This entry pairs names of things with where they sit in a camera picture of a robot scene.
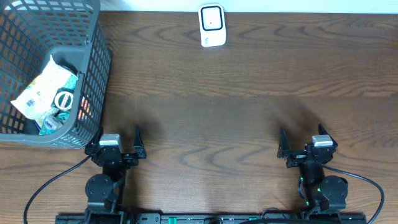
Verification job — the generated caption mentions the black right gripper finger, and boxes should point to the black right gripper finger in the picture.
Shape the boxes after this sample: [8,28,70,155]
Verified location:
[318,123,330,136]
[277,128,291,159]

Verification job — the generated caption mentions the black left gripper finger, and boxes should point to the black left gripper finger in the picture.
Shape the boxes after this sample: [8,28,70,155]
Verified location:
[133,126,147,159]
[86,126,103,149]

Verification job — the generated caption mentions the green Zam-Buk ointment box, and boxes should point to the green Zam-Buk ointment box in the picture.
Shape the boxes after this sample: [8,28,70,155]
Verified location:
[52,88,74,111]

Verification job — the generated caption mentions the cream snack bag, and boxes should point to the cream snack bag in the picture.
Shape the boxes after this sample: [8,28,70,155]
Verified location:
[11,55,78,119]

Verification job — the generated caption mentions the teal white tissue packet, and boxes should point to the teal white tissue packet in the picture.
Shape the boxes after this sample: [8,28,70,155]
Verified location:
[55,111,70,124]

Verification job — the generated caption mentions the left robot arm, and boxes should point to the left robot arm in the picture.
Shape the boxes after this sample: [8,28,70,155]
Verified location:
[85,126,147,223]

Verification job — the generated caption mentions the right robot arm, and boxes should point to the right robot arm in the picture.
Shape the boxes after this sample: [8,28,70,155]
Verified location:
[277,124,348,220]

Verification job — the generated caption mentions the white barcode scanner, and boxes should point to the white barcode scanner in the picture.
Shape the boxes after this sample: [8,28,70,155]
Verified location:
[198,4,226,47]

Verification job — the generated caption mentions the orange snack packet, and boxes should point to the orange snack packet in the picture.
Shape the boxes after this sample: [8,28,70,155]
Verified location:
[78,96,91,121]

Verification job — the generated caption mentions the grey plastic mesh basket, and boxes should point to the grey plastic mesh basket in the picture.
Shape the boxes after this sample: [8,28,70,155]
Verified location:
[1,0,111,148]

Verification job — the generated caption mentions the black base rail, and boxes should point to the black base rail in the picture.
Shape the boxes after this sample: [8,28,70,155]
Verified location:
[55,213,366,224]

